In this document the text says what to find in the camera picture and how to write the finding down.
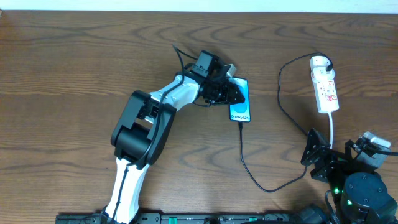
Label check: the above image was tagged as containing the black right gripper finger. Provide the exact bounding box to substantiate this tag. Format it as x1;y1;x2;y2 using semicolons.
345;139;363;161
300;128;330;166

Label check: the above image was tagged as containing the blue Galaxy smartphone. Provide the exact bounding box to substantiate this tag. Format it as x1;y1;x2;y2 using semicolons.
229;78;251;123

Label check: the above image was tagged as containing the black USB-C charging cable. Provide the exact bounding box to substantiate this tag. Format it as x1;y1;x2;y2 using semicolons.
238;52;334;194

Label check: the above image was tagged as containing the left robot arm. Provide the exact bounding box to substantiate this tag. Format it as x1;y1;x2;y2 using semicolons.
101;50;244;223

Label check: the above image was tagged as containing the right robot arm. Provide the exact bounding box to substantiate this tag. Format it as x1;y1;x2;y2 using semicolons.
301;129;397;223

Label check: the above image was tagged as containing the white charger plug adapter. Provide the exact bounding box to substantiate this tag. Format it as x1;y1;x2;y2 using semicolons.
310;55;333;75

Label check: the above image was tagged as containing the white power strip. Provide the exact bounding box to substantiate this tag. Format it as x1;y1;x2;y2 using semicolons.
311;67;340;114

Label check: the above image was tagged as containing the black right camera cable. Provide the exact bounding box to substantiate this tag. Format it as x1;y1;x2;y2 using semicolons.
360;141;398;156

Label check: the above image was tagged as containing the black camera cable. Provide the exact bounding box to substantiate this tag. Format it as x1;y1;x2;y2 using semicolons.
108;43;200;224
360;141;398;156

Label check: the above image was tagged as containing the white power strip cord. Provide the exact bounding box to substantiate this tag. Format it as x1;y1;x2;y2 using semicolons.
328;112;334;149

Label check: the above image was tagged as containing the black left camera cable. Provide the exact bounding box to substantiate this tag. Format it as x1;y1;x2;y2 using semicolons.
108;43;200;224

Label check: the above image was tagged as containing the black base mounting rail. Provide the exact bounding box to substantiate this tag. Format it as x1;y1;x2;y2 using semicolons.
55;213;298;224

